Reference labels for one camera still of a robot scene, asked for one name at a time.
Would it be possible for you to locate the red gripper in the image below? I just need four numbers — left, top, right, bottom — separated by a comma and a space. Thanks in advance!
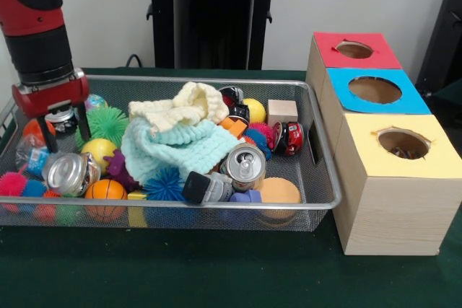
12, 70, 93, 154

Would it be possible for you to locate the mint green cloth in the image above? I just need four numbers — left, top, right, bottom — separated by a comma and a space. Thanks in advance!
121, 118, 240, 186

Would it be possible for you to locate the cream yellow cloth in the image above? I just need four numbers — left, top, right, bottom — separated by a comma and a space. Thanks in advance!
128, 82, 230, 136

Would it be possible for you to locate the multicolour cartoon print cloth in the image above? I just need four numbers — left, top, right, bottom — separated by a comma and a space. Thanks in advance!
390, 146, 427, 160

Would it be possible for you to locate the shallow clear mesh bin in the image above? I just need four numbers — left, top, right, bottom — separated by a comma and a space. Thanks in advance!
0, 72, 344, 233

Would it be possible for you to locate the wooden box with three holes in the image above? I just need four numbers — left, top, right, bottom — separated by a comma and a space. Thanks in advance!
306, 32, 462, 257

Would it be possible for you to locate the orange red ball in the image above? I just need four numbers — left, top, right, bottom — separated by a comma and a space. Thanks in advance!
22, 119, 44, 141

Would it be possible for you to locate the yellow ball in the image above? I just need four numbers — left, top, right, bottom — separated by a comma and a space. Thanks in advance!
81, 138, 118, 173
243, 98, 266, 123

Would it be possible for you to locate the large light green spiky ball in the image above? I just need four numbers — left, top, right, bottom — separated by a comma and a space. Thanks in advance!
76, 106, 129, 151

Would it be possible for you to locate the orange toy basketball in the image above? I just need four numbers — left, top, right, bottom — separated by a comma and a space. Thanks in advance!
85, 180, 128, 222

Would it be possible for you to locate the pink spiky ball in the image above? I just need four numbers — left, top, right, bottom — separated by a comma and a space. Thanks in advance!
0, 171, 28, 198

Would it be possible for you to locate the silver drinks can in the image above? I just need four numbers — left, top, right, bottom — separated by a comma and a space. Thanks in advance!
220, 142, 267, 192

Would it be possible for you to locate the small wooden cube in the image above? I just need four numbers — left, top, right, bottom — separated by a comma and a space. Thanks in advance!
267, 100, 299, 127

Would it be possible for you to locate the peach orange ball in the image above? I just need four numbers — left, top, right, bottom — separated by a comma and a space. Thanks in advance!
258, 177, 302, 208

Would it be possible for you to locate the black chair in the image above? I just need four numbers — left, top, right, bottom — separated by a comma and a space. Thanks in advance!
417, 0, 462, 100

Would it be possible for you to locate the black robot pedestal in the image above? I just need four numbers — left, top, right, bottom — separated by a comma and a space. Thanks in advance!
139, 0, 291, 71

